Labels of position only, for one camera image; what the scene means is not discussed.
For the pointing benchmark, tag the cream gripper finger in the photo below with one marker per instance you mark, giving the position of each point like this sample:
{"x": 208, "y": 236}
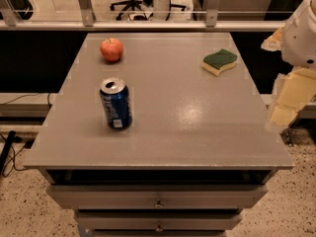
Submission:
{"x": 273, "y": 42}

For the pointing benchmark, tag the blue pepsi can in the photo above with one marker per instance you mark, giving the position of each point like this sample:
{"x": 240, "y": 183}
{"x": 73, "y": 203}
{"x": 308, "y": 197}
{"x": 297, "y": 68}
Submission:
{"x": 114, "y": 96}

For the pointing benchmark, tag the upper drawer with knob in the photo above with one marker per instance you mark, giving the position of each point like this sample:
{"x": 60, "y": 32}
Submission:
{"x": 157, "y": 197}

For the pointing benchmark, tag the lower drawer with knob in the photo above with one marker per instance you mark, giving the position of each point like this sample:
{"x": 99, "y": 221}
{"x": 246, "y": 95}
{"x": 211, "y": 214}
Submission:
{"x": 157, "y": 221}

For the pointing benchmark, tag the red apple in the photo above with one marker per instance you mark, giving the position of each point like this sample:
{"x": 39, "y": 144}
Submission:
{"x": 111, "y": 49}

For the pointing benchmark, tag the green and yellow sponge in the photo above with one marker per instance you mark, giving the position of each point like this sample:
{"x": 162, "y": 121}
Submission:
{"x": 218, "y": 62}

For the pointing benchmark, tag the grey drawer cabinet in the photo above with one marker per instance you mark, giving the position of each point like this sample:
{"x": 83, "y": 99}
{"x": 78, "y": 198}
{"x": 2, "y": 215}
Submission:
{"x": 188, "y": 128}

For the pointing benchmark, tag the metal window rail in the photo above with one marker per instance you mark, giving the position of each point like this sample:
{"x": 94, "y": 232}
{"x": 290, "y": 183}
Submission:
{"x": 12, "y": 21}

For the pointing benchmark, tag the drawer with knob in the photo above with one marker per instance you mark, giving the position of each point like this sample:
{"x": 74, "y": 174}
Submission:
{"x": 157, "y": 197}
{"x": 157, "y": 221}

